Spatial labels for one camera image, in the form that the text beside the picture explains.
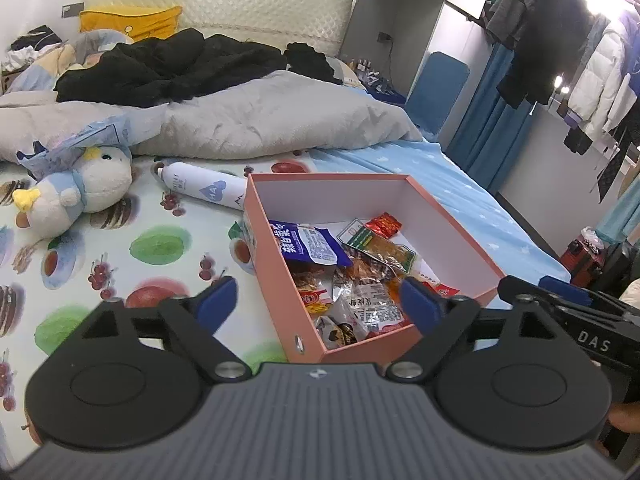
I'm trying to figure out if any grey hanging jacket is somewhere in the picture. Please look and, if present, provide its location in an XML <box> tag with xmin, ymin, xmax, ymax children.
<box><xmin>487</xmin><ymin>0</ymin><xmax>544</xmax><ymax>52</ymax></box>

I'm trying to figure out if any teal cloth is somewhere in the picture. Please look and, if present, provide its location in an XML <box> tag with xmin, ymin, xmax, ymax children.
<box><xmin>595</xmin><ymin>184</ymin><xmax>640</xmax><ymax>247</ymax></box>

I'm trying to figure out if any grey duvet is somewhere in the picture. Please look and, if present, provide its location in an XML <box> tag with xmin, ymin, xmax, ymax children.
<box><xmin>0</xmin><ymin>70</ymin><xmax>426</xmax><ymax>162</ymax></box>

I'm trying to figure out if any grey wardrobe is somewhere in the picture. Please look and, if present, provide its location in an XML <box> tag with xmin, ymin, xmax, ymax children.
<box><xmin>342</xmin><ymin>0</ymin><xmax>501</xmax><ymax>97</ymax></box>

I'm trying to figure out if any pile of mixed clothes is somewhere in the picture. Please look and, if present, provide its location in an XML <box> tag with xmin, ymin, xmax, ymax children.
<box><xmin>0</xmin><ymin>25</ymin><xmax>64</xmax><ymax>81</ymax></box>

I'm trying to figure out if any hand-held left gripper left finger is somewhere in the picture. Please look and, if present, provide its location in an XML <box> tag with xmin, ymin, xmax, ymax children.
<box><xmin>65</xmin><ymin>275</ymin><xmax>253</xmax><ymax>382</ymax></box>

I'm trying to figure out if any person's right hand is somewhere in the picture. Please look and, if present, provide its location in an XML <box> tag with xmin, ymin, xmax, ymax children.
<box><xmin>607</xmin><ymin>279</ymin><xmax>640</xmax><ymax>434</ymax></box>

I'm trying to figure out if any pink cardboard box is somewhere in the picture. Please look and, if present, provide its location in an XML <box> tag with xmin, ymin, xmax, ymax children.
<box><xmin>243</xmin><ymin>172</ymin><xmax>507</xmax><ymax>367</ymax></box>

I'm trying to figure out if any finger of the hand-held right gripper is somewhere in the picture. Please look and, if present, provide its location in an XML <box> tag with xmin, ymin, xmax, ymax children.
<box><xmin>539</xmin><ymin>276</ymin><xmax>596</xmax><ymax>303</ymax></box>
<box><xmin>497</xmin><ymin>275</ymin><xmax>627</xmax><ymax>322</ymax></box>

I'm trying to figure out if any blue and cream blanket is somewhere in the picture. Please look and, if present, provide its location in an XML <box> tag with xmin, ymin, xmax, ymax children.
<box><xmin>5</xmin><ymin>30</ymin><xmax>136</xmax><ymax>95</ymax></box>

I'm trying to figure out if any red foil snack packet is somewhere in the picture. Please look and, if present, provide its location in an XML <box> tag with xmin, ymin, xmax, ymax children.
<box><xmin>365</xmin><ymin>212</ymin><xmax>404</xmax><ymax>239</ymax></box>

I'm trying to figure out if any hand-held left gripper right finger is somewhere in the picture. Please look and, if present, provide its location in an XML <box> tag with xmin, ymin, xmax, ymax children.
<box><xmin>387</xmin><ymin>276</ymin><xmax>586</xmax><ymax>381</ymax></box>

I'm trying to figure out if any cream quilted headboard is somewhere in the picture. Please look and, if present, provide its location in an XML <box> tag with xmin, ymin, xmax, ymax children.
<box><xmin>82</xmin><ymin>0</ymin><xmax>354</xmax><ymax>57</ymax></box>

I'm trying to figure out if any group of small bottles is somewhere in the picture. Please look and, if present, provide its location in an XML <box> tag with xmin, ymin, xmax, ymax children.
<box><xmin>350</xmin><ymin>57</ymin><xmax>382</xmax><ymax>79</ymax></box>

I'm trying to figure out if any white plush toy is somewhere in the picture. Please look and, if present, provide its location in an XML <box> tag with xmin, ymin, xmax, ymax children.
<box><xmin>12</xmin><ymin>145</ymin><xmax>134</xmax><ymax>239</ymax></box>

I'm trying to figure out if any yellow pillow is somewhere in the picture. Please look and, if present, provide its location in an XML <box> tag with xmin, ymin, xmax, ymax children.
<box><xmin>80</xmin><ymin>6</ymin><xmax>184</xmax><ymax>44</ymax></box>

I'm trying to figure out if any white puffer jacket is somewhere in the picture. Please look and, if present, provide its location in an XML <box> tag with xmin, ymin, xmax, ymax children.
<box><xmin>567</xmin><ymin>10</ymin><xmax>640</xmax><ymax>137</ymax></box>

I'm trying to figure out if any white spray bottle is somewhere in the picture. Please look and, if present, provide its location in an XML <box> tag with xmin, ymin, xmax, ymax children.
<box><xmin>152</xmin><ymin>160</ymin><xmax>249</xmax><ymax>212</ymax></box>

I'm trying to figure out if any grey pillow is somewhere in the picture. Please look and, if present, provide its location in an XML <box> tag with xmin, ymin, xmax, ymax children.
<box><xmin>325</xmin><ymin>57</ymin><xmax>362</xmax><ymax>86</ymax></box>

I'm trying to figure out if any red suitcase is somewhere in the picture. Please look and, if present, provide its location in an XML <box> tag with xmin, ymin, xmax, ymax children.
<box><xmin>559</xmin><ymin>231</ymin><xmax>609</xmax><ymax>287</ymax></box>

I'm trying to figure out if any light blue printed cloth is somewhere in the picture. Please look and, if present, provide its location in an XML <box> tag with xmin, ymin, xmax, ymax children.
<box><xmin>15</xmin><ymin>115</ymin><xmax>137</xmax><ymax>177</ymax></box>

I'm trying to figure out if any blue curtain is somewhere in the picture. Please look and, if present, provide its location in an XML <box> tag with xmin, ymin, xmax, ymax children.
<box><xmin>446</xmin><ymin>42</ymin><xmax>539</xmax><ymax>194</ymax></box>

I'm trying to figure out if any dark hanging garment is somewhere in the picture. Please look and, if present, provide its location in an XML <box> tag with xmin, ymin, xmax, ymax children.
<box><xmin>564</xmin><ymin>100</ymin><xmax>602</xmax><ymax>157</ymax></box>

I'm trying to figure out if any fruit print bed sheet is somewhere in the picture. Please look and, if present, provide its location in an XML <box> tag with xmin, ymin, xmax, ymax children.
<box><xmin>0</xmin><ymin>152</ymin><xmax>321</xmax><ymax>461</ymax></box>

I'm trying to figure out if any small black garment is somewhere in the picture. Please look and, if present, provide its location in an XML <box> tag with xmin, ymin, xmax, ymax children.
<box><xmin>285</xmin><ymin>42</ymin><xmax>347</xmax><ymax>84</ymax></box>

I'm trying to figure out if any blue chair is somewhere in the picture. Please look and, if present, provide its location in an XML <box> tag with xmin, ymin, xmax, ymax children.
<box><xmin>405</xmin><ymin>51</ymin><xmax>471</xmax><ymax>137</ymax></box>

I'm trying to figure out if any black hanging coat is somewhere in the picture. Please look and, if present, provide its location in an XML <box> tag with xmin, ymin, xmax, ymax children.
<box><xmin>496</xmin><ymin>0</ymin><xmax>594</xmax><ymax>109</ymax></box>

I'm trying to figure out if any pile of snack packets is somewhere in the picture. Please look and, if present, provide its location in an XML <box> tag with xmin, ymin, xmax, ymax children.
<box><xmin>269</xmin><ymin>216</ymin><xmax>462</xmax><ymax>352</ymax></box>

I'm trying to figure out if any black clothing pile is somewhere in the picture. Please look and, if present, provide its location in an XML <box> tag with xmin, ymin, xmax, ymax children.
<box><xmin>54</xmin><ymin>27</ymin><xmax>289</xmax><ymax>109</ymax></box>

